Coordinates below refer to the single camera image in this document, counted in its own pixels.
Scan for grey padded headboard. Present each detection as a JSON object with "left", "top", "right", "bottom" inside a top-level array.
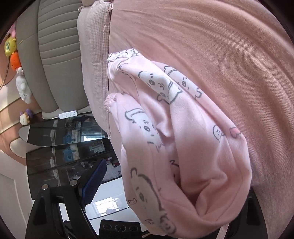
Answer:
[{"left": 16, "top": 0, "right": 91, "bottom": 119}]

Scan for purple white plush toy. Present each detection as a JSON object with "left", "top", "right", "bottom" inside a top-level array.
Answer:
[{"left": 19, "top": 109, "right": 33, "bottom": 126}]

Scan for pink bed sheet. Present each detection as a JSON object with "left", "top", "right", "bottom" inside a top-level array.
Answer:
[{"left": 109, "top": 1, "right": 293, "bottom": 238}]

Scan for yellow plush toy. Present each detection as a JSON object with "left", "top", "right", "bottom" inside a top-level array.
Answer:
[{"left": 4, "top": 36, "right": 17, "bottom": 57}]

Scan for orange plush toy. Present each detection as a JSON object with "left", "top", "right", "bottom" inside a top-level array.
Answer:
[{"left": 10, "top": 51, "right": 21, "bottom": 71}]

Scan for beige waffle pillow near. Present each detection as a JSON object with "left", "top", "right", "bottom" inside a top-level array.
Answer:
[{"left": 77, "top": 1, "right": 112, "bottom": 135}]

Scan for white power strip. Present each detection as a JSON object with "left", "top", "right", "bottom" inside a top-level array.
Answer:
[{"left": 59, "top": 110, "right": 77, "bottom": 120}]

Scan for black glass display cabinet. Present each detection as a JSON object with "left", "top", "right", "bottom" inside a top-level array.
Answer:
[{"left": 19, "top": 113, "right": 121, "bottom": 199}]

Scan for pink cartoon print pajama pants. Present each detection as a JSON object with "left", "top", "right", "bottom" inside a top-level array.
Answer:
[{"left": 105, "top": 48, "right": 252, "bottom": 238}]

